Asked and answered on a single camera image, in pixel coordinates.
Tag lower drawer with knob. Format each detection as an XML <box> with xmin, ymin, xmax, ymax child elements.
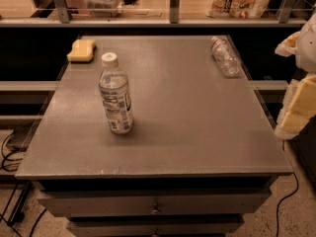
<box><xmin>67</xmin><ymin>215</ymin><xmax>244</xmax><ymax>237</ymax></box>

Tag drawer with knob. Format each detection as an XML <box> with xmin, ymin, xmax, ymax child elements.
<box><xmin>38</xmin><ymin>189</ymin><xmax>271</xmax><ymax>217</ymax></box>
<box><xmin>67</xmin><ymin>215</ymin><xmax>244</xmax><ymax>237</ymax></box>

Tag metal shelf frame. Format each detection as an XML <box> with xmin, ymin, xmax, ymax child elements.
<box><xmin>0</xmin><ymin>0</ymin><xmax>315</xmax><ymax>28</ymax></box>

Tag clear bottle with blue label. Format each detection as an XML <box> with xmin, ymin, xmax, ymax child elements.
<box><xmin>99</xmin><ymin>52</ymin><xmax>133</xmax><ymax>134</ymax></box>

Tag black cables on left floor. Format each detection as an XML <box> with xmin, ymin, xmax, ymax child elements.
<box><xmin>0</xmin><ymin>121</ymin><xmax>48</xmax><ymax>237</ymax></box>

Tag yellow sponge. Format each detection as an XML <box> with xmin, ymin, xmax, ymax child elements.
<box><xmin>67</xmin><ymin>39</ymin><xmax>96</xmax><ymax>62</ymax></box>

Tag black cable on right floor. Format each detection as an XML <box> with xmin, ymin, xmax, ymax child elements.
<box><xmin>275</xmin><ymin>171</ymin><xmax>300</xmax><ymax>237</ymax></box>

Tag grey drawer cabinet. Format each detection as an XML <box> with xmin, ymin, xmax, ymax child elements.
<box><xmin>15</xmin><ymin>35</ymin><xmax>294</xmax><ymax>237</ymax></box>

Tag clear plastic storage box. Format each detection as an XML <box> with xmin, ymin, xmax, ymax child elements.
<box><xmin>85</xmin><ymin>0</ymin><xmax>123</xmax><ymax>18</ymax></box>

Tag clear empty plastic bottle lying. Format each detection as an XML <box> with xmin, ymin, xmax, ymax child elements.
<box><xmin>210</xmin><ymin>37</ymin><xmax>240</xmax><ymax>77</ymax></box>

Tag upper drawer with knob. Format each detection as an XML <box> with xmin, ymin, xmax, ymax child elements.
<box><xmin>38</xmin><ymin>189</ymin><xmax>271</xmax><ymax>217</ymax></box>

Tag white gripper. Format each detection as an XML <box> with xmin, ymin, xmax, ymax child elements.
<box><xmin>275</xmin><ymin>14</ymin><xmax>316</xmax><ymax>140</ymax></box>

